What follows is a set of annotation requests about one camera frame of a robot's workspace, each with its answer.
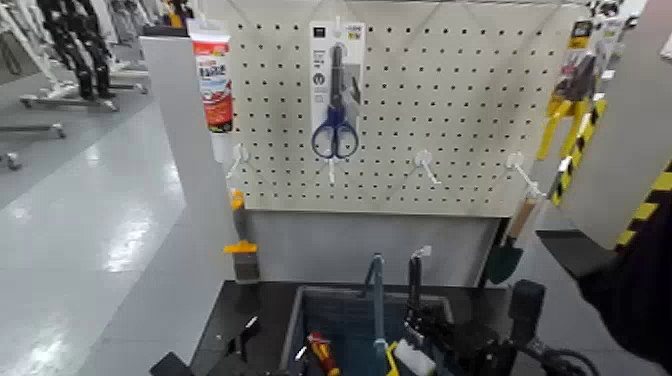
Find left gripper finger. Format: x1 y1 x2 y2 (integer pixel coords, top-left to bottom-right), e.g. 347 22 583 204
228 314 262 363
291 343 312 376

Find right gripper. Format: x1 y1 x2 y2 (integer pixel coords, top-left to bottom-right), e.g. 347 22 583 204
403 309 518 376

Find black adjustable wrench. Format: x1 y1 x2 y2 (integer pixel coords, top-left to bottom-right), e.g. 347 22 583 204
405 254 425 337

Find teal grey plastic crate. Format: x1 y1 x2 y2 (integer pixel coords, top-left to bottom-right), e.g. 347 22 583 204
278 285 458 376

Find red yellow screwdriver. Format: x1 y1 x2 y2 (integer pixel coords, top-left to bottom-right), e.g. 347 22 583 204
306 330 341 376

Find grey panel below pegboard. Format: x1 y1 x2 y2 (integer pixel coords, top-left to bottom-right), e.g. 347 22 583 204
243 209 500 289

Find cream perforated pegboard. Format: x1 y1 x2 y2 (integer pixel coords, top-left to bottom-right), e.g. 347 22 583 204
201 0 592 218

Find grey side partition panel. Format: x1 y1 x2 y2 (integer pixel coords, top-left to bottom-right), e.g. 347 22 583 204
78 35 240 376

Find large black blurred object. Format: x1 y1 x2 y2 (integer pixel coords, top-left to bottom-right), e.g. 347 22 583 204
576 191 672 371

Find white red sealant tube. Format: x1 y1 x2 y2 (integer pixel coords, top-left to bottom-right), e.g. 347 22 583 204
187 18 236 164

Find grey panel with hazard stripes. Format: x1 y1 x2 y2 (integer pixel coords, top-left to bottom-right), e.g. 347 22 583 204
551 0 672 251

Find blue scissors on white card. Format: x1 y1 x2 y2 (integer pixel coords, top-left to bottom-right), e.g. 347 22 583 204
308 20 367 160

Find grey wheeled stand base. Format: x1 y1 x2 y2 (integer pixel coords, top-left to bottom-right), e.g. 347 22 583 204
0 123 68 140
19 83 151 113

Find yellow black background machine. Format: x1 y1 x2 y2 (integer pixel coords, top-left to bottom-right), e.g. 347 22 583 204
162 0 197 30

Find black humanoid robot on stand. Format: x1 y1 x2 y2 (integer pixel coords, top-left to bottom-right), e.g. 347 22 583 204
36 0 118 101

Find white humanoid robot on stand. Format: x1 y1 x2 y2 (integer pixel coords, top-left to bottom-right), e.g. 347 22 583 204
0 0 67 98

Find white paint roller yellow handle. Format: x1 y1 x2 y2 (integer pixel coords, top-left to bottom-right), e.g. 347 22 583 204
385 338 438 376

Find orange handled scraper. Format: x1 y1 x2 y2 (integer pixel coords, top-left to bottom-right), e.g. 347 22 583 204
222 189 261 285

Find green trowel with wooden handle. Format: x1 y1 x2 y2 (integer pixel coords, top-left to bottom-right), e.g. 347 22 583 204
483 196 542 286

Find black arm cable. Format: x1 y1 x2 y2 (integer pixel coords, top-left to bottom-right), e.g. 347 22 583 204
540 347 601 376

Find yellow handled pliers in package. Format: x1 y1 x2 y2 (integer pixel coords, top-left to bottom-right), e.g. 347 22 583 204
536 19 600 161

